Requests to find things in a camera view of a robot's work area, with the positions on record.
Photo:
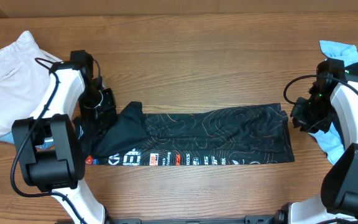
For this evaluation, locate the black orange patterned jersey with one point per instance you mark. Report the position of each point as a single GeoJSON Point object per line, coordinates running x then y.
{"type": "Point", "coordinates": [230, 136]}

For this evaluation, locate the folded beige trousers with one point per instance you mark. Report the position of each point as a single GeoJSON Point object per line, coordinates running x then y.
{"type": "Point", "coordinates": [23, 82]}

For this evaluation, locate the plain black garment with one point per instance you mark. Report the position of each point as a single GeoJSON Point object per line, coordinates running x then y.
{"type": "Point", "coordinates": [345, 103]}

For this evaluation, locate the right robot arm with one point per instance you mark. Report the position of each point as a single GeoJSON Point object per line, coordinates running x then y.
{"type": "Point", "coordinates": [338, 199]}

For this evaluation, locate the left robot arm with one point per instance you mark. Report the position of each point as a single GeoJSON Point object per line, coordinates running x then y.
{"type": "Point", "coordinates": [49, 160]}

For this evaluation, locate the light blue shirt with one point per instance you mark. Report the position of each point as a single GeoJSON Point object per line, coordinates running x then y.
{"type": "Point", "coordinates": [331, 142]}

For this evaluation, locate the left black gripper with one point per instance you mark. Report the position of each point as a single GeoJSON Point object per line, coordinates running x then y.
{"type": "Point", "coordinates": [109, 107]}

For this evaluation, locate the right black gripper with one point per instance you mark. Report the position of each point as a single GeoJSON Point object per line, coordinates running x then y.
{"type": "Point", "coordinates": [300, 121]}

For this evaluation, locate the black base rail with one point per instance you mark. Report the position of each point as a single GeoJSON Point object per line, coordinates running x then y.
{"type": "Point", "coordinates": [191, 221]}

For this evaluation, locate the folded blue jeans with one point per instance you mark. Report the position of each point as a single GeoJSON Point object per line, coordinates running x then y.
{"type": "Point", "coordinates": [6, 125]}

